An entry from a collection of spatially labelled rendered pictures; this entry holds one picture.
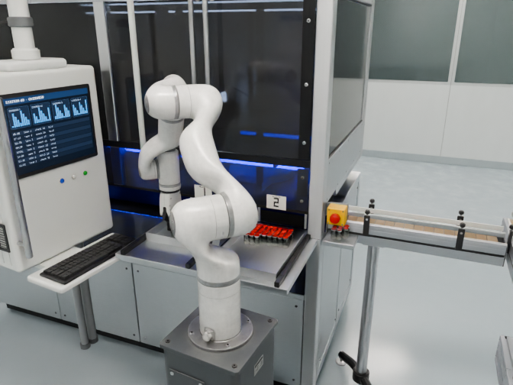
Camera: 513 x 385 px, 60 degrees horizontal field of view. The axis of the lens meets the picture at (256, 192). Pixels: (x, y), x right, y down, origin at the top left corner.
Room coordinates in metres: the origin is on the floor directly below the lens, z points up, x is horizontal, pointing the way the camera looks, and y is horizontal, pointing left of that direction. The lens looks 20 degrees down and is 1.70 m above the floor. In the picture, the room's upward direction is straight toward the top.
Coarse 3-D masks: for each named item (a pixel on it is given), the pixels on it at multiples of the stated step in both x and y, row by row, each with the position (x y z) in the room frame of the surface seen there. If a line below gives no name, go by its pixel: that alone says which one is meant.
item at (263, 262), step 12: (228, 240) 1.58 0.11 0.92; (240, 240) 1.65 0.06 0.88; (300, 240) 1.59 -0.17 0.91; (240, 252) 1.54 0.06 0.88; (252, 252) 1.54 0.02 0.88; (264, 252) 1.54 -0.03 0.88; (276, 252) 1.54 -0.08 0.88; (288, 252) 1.54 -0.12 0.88; (240, 264) 1.44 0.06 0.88; (252, 264) 1.44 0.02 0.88; (264, 264) 1.44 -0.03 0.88; (276, 264) 1.44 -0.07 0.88; (252, 276) 1.36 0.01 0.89; (264, 276) 1.34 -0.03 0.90; (276, 276) 1.33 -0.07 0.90
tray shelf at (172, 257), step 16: (224, 240) 1.65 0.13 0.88; (128, 256) 1.51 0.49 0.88; (144, 256) 1.51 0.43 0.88; (160, 256) 1.51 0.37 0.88; (176, 256) 1.51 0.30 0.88; (192, 256) 1.51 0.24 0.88; (304, 256) 1.51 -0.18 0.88; (192, 272) 1.41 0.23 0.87; (272, 288) 1.30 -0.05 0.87; (288, 288) 1.29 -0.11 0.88
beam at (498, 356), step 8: (504, 336) 1.46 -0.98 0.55; (504, 344) 1.42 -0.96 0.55; (512, 344) 1.42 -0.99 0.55; (496, 352) 1.46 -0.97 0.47; (504, 352) 1.37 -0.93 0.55; (512, 352) 1.37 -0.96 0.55; (496, 360) 1.45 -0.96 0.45; (504, 360) 1.33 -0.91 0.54; (512, 360) 1.33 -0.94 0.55; (496, 368) 1.41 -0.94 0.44; (504, 368) 1.31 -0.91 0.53; (512, 368) 1.30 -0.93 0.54; (504, 376) 1.29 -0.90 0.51; (512, 376) 1.25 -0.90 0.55; (504, 384) 1.26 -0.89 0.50; (512, 384) 1.21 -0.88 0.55
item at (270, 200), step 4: (268, 196) 1.73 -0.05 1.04; (272, 196) 1.72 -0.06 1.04; (276, 196) 1.72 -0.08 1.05; (280, 196) 1.71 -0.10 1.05; (284, 196) 1.70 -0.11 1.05; (268, 200) 1.73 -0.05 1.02; (272, 200) 1.72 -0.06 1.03; (276, 200) 1.72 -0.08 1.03; (280, 200) 1.71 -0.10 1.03; (284, 200) 1.70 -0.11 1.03; (268, 204) 1.73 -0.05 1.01; (272, 204) 1.72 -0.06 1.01; (276, 204) 1.72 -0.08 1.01; (280, 204) 1.71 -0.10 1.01; (284, 204) 1.70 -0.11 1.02; (272, 208) 1.72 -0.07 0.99; (276, 208) 1.72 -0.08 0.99; (280, 208) 1.71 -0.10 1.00; (284, 208) 1.70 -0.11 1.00
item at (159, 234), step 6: (162, 222) 1.75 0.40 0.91; (156, 228) 1.71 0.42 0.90; (162, 228) 1.75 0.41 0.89; (150, 234) 1.64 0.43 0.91; (156, 234) 1.70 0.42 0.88; (162, 234) 1.70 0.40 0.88; (168, 234) 1.70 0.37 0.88; (150, 240) 1.64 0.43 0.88; (156, 240) 1.63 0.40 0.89; (162, 240) 1.62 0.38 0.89; (168, 240) 1.61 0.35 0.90; (174, 240) 1.60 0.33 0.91; (180, 246) 1.59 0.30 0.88
